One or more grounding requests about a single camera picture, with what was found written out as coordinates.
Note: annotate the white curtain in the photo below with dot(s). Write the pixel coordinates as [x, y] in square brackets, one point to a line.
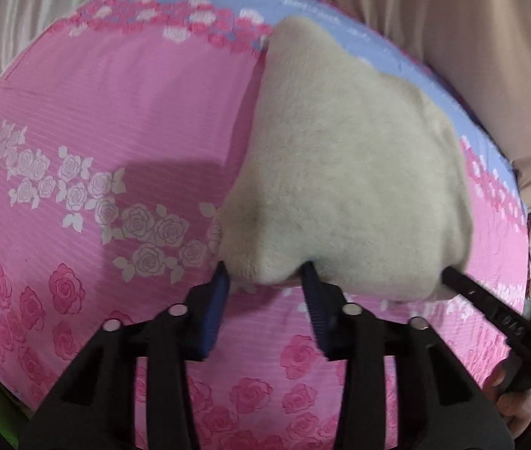
[16, 23]

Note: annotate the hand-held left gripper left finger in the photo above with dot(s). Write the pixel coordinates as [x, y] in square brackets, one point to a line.
[216, 302]

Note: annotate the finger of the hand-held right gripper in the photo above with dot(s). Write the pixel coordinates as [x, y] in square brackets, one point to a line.
[481, 297]

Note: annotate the cream fleece garment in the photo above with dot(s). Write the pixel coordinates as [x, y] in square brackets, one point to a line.
[340, 159]

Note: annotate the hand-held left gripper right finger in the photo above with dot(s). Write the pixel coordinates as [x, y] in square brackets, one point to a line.
[316, 302]

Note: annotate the beige curtain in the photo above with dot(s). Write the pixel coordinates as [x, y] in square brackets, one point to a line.
[457, 33]

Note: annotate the person's right hand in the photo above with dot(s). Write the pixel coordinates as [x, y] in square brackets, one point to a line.
[516, 408]

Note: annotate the pink floral bed sheet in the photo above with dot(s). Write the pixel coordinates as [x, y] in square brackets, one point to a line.
[106, 103]

